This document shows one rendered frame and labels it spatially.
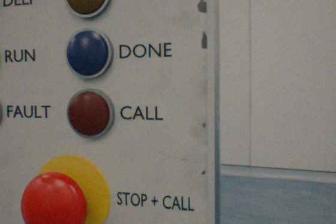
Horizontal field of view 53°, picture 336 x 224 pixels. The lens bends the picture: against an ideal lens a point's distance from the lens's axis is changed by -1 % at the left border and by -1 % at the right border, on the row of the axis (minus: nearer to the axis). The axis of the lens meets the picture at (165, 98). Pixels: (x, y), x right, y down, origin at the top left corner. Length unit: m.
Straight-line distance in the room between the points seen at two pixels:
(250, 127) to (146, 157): 3.40
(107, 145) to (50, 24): 0.08
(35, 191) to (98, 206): 0.04
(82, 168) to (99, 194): 0.02
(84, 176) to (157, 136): 0.05
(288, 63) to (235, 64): 0.52
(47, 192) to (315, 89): 3.41
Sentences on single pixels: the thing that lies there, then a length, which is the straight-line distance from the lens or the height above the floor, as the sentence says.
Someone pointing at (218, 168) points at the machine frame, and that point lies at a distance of 1.40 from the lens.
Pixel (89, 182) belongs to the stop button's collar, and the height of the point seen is 0.92.
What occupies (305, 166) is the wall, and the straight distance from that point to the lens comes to 3.64.
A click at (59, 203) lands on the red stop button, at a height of 0.92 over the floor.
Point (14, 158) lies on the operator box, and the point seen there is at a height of 0.93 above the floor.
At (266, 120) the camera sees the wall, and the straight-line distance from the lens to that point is 3.57.
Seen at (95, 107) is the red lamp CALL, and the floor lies 0.97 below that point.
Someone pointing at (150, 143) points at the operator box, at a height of 0.95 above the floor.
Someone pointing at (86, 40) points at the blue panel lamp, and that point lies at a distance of 0.21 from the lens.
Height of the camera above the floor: 0.98
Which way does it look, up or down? 3 degrees down
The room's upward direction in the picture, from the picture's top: 1 degrees counter-clockwise
